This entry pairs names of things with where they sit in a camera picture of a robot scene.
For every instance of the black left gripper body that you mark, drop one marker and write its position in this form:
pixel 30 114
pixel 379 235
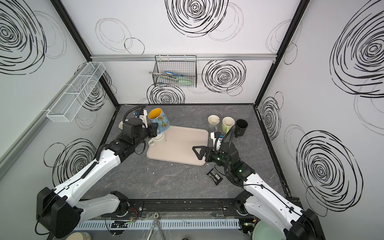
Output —
pixel 151 130

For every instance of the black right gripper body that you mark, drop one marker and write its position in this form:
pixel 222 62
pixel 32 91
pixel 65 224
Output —
pixel 207 154

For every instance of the cream white mug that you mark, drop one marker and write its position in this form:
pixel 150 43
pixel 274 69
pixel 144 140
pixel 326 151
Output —
pixel 159 140

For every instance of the blue butterfly mug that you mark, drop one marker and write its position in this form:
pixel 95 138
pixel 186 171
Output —
pixel 158 116

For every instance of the dark green mug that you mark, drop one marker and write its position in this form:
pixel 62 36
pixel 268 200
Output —
pixel 121 124

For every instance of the grey mug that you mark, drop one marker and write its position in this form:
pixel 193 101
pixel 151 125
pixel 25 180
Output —
pixel 214 122

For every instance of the light green mug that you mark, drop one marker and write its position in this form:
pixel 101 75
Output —
pixel 227 124

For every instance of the black mug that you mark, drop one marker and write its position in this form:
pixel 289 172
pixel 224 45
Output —
pixel 240 127

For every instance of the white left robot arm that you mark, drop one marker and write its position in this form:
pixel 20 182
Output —
pixel 61 209

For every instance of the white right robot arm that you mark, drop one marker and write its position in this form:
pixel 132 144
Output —
pixel 262 201

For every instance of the beige plastic tray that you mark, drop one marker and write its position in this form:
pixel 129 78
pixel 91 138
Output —
pixel 178 146

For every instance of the black snack packet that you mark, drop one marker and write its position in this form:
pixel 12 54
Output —
pixel 215 176

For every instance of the light green plate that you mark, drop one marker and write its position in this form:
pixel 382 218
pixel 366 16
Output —
pixel 262 231

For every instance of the beige round object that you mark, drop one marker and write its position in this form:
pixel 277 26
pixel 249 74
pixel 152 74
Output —
pixel 79 236

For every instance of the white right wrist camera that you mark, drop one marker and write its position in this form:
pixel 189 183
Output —
pixel 217 138

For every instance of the utensils in wire basket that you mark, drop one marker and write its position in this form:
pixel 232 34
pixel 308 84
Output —
pixel 170 78

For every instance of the black wire basket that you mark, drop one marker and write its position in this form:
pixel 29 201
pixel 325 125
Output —
pixel 178 64

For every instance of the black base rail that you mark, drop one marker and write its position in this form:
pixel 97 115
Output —
pixel 215 207

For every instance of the white wire shelf basket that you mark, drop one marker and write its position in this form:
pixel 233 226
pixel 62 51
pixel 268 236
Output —
pixel 76 93

